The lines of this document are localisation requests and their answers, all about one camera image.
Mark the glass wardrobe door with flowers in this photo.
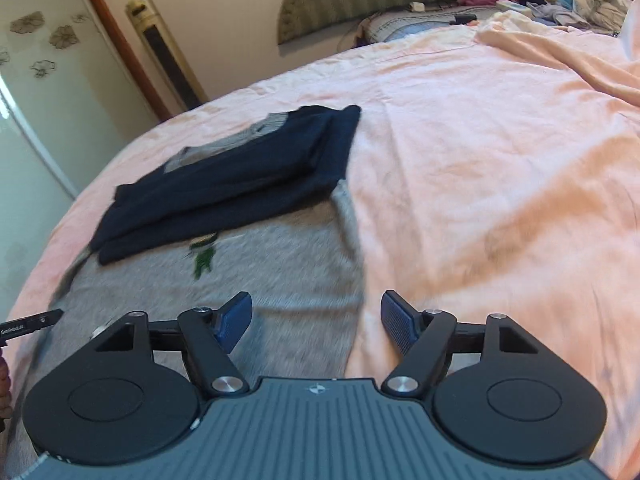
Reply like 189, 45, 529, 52
1, 0, 158, 315

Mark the brown wooden door frame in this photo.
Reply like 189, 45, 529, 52
89, 0, 172, 122

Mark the pile of mixed clothes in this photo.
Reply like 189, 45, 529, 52
496, 0, 631, 36

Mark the person's left hand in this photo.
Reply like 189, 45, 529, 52
0, 356, 13, 430

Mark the navy and grey knit sweater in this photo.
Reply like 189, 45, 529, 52
2, 104, 367, 476

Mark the black charger with cable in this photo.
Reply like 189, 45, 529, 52
449, 13, 477, 25

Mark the pink bed sheet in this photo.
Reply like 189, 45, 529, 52
12, 10, 639, 479

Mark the gold tower fan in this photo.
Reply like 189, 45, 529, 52
126, 0, 209, 110

